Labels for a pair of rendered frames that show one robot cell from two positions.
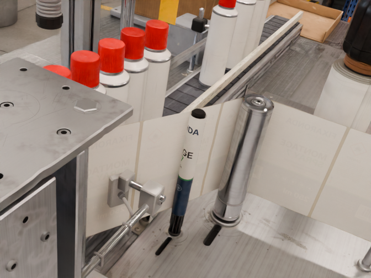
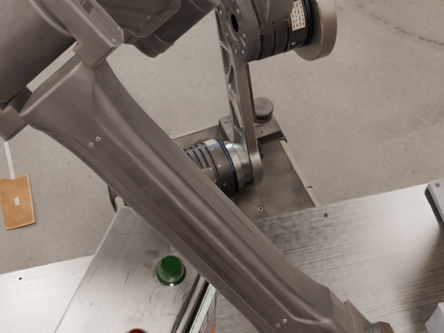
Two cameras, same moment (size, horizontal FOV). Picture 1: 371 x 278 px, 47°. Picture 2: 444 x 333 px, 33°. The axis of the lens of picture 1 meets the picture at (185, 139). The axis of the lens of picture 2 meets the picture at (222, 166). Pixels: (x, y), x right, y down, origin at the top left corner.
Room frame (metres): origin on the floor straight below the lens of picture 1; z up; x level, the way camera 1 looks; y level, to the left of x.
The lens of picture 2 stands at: (0.48, -0.07, 2.08)
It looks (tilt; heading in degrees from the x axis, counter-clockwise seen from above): 57 degrees down; 52
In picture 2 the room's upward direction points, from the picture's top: 2 degrees clockwise
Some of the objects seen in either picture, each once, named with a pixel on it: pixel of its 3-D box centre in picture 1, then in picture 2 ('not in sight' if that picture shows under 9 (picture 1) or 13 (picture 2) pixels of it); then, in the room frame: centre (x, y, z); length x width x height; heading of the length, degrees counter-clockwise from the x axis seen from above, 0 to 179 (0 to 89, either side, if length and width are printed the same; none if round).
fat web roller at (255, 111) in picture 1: (240, 164); not in sight; (0.45, -0.08, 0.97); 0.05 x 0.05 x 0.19
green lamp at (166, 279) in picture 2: not in sight; (170, 269); (0.62, 0.17, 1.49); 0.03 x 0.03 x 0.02
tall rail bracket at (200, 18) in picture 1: (204, 44); not in sight; (0.98, 0.00, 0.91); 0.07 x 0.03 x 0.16; 68
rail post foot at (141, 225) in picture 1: (145, 220); not in sight; (0.45, 0.04, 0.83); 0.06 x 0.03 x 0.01; 156
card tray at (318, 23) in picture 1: (298, 15); not in sight; (1.57, -0.32, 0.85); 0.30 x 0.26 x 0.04; 158
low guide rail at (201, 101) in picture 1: (240, 67); not in sight; (0.90, -0.09, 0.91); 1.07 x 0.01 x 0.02; 158
